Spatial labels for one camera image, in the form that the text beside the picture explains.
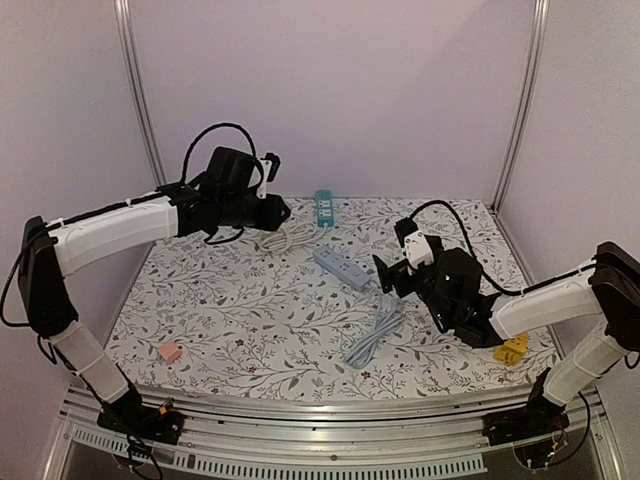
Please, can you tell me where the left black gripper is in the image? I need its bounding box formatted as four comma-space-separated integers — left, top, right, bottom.
219, 193, 290, 231

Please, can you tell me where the grey-blue cord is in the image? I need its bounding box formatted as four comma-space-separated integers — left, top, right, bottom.
342, 292, 407, 370

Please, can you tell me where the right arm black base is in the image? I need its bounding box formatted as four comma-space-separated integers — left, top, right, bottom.
482, 368, 569, 469

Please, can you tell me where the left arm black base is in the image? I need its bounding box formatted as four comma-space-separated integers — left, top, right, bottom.
97, 391, 185, 445

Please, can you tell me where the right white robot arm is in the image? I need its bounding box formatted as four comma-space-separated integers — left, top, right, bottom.
374, 242, 639, 436

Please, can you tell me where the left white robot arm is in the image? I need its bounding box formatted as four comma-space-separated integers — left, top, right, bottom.
18, 147, 290, 434

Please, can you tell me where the pink plug adapter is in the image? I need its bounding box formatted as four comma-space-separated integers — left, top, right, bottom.
158, 341, 182, 364

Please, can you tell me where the floral table cloth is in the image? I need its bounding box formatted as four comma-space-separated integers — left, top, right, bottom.
99, 196, 569, 403

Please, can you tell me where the yellow cube socket adapter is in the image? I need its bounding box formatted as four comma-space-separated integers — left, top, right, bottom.
493, 333, 529, 366

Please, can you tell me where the white coiled cord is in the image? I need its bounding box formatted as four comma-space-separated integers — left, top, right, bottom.
255, 222, 330, 254

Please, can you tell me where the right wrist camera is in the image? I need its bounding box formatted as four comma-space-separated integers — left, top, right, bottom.
394, 217, 444, 270

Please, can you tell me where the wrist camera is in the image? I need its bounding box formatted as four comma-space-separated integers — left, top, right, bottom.
394, 217, 444, 270
249, 152, 281, 200

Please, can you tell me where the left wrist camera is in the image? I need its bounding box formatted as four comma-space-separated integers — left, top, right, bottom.
249, 152, 281, 200

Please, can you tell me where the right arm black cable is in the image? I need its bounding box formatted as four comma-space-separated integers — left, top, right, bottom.
409, 199, 531, 296

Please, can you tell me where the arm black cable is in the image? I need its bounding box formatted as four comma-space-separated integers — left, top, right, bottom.
180, 122, 261, 186
409, 199, 531, 296

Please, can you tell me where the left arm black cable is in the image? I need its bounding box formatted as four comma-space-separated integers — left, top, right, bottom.
180, 122, 261, 186

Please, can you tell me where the aluminium front rail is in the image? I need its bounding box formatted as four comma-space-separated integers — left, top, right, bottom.
39, 384, 626, 480

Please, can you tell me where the left aluminium corner post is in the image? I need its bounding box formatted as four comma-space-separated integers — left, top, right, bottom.
113, 0, 167, 186

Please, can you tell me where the aluminium corner post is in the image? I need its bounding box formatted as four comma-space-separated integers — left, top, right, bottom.
113, 0, 167, 186
490, 0, 550, 216

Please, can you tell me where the right aluminium corner post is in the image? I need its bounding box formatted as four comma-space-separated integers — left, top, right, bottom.
490, 0, 550, 216

